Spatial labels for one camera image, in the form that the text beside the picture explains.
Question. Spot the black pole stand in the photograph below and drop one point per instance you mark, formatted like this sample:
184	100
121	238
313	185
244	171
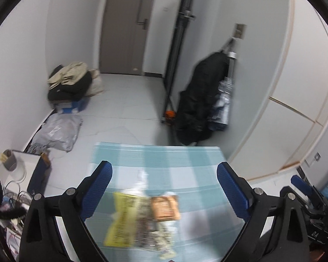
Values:
180	32

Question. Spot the orange stand foot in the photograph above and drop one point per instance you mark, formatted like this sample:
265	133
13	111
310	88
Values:
169	114

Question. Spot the grey cup with sticks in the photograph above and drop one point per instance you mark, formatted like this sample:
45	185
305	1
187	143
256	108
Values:
9	161

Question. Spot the grey plastic bag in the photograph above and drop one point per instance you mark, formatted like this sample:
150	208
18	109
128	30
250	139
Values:
60	131

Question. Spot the teal checked tablecloth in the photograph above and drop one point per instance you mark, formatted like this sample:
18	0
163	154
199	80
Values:
166	163

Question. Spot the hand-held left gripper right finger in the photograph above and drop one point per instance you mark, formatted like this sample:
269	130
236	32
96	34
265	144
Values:
232	193

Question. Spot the grey door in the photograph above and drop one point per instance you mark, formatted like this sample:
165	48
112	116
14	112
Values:
125	32

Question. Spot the black hanging bag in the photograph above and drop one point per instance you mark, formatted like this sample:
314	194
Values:
199	101

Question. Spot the beige cloth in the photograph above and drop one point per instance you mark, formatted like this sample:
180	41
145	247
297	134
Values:
71	72

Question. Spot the silver folded umbrella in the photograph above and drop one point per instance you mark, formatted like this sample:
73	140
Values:
224	98

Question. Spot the beige tote bag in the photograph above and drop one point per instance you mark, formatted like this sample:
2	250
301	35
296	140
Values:
96	83

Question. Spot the orange paper packet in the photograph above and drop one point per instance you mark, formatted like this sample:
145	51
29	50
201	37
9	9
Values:
164	207

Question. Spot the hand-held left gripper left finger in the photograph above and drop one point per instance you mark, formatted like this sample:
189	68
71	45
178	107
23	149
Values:
98	191

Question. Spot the white cardboard box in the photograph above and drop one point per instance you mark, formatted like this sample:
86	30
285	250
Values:
30	163

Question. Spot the blue cardboard box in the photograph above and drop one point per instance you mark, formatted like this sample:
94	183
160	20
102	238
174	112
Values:
79	106

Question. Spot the white wardrobe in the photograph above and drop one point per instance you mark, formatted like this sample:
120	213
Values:
298	87

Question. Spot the yellow clear snack bag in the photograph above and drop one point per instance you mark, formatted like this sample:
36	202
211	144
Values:
164	237

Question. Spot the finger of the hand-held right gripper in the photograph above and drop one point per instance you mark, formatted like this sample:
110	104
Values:
300	184

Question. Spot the black clothes pile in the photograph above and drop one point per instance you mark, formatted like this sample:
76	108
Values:
71	92

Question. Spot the yellow snack packet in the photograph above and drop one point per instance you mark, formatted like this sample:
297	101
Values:
120	218

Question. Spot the wall hook plate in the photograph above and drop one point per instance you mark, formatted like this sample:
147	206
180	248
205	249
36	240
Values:
239	31

